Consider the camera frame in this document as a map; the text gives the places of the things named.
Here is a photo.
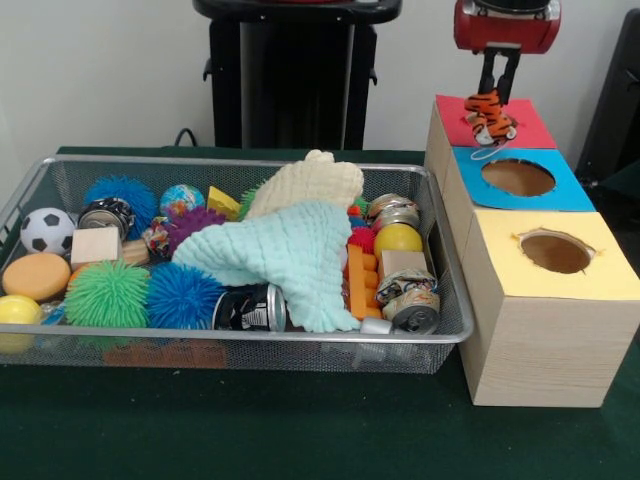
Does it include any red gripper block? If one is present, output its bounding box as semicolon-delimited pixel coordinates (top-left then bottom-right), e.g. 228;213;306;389
453;0;563;105

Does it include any orange striped plush tiger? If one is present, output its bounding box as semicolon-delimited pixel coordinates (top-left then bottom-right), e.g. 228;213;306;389
463;89;519;162

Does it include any cream waffle cloth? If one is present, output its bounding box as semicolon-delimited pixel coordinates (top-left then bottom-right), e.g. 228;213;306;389
239;149;365;220

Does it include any light blue waffle cloth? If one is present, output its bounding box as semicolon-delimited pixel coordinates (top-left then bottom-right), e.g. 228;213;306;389
170;199;362;334

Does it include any wooden box with three holes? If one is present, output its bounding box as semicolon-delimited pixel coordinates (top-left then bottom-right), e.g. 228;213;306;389
423;94;640;409

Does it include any black upright panel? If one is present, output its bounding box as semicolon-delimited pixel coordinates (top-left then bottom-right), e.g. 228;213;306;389
574;7;640;176

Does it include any dark green table cloth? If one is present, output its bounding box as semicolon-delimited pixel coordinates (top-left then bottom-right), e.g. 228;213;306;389
0;145;640;480
597;159;640;201

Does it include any purple spiky rubber ball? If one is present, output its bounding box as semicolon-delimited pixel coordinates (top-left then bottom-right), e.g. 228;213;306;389
164;204;227;256

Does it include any small globe ball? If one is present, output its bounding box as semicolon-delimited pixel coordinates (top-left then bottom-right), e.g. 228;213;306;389
158;183;206;217

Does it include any dark blue spiky ball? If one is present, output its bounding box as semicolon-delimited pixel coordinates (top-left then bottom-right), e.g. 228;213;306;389
83;174;160;241

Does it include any blue spiky rubber ball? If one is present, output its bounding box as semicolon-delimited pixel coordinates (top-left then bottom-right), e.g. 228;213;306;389
146;262;226;331

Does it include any plain wooden cube block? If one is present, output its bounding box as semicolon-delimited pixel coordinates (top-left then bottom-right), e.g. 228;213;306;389
69;225;124;271

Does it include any green spiky rubber ball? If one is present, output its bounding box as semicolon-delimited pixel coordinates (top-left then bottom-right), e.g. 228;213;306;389
64;259;151;329

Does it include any small soccer ball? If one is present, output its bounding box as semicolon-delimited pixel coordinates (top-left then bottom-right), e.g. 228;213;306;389
19;207;76;256

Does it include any orange foam ball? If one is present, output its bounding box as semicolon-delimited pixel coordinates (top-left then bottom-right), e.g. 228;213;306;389
1;252;72;302

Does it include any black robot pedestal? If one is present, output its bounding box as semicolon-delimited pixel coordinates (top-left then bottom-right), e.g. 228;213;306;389
192;0;404;151

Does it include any wire mesh bin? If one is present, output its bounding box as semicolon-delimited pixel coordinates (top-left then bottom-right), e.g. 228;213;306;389
0;154;475;375

